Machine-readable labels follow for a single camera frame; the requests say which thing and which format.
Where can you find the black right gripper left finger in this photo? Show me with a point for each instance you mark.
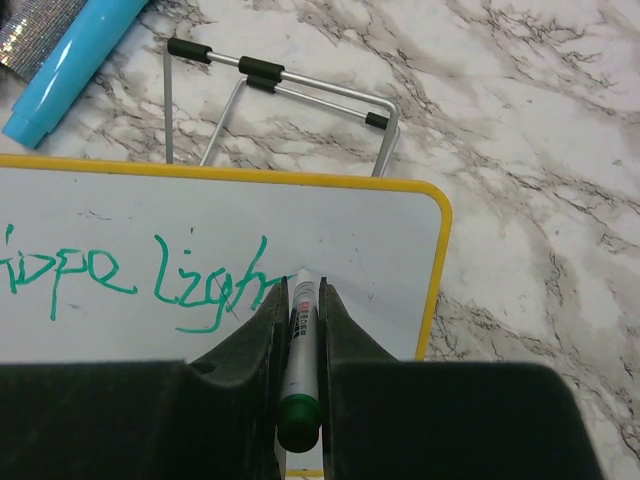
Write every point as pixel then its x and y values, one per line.
pixel 213 418

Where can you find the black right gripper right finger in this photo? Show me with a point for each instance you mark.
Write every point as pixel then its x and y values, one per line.
pixel 389 419

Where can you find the blue toy microphone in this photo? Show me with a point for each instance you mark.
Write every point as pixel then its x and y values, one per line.
pixel 80 52

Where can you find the yellow framed whiteboard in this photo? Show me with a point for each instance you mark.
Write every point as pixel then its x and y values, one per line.
pixel 114 262

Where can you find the green whiteboard marker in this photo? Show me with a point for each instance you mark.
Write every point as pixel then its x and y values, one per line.
pixel 299 411

